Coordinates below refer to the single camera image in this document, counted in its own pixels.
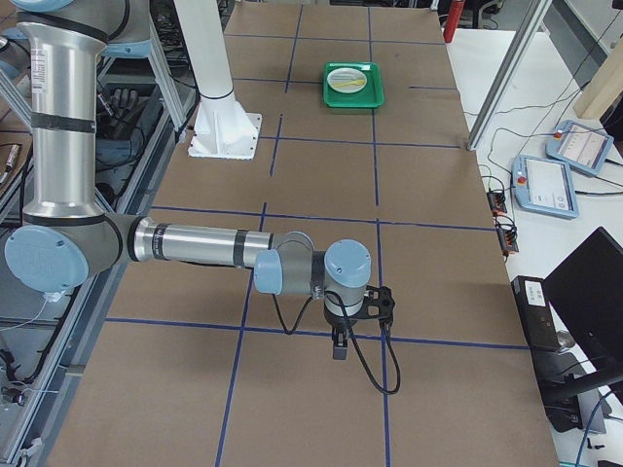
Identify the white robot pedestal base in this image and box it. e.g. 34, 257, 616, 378
174, 0, 262, 161

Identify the teach pendant tablet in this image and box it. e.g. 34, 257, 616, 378
512, 155, 579, 219
545, 120, 613, 177

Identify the aluminium frame post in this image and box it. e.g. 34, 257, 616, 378
466, 0, 552, 151

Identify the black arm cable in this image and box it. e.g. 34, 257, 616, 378
271, 289, 402, 395

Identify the yellow plastic spoon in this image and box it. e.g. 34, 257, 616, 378
331, 79, 367, 93

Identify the aluminium side frame rack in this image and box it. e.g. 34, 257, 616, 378
0, 0, 205, 467

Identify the green plastic tray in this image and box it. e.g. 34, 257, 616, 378
323, 61, 385, 109

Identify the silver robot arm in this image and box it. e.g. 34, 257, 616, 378
5, 1, 371, 359

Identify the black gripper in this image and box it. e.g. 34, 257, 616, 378
324, 310, 359, 361

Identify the orange black power strip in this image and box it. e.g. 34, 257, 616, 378
486, 189, 519, 259

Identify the black laptop computer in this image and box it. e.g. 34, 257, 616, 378
544, 227, 622, 368

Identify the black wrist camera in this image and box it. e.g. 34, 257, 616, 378
359, 285, 395, 326

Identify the near teach pendant tablet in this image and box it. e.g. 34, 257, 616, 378
512, 155, 579, 219

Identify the red cylinder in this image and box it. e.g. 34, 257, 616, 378
443, 0, 464, 44

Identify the white round plate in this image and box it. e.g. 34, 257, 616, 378
326, 67, 367, 93

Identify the far teach pendant tablet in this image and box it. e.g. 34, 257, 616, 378
545, 120, 613, 177

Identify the black box device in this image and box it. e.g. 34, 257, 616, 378
511, 275, 560, 352

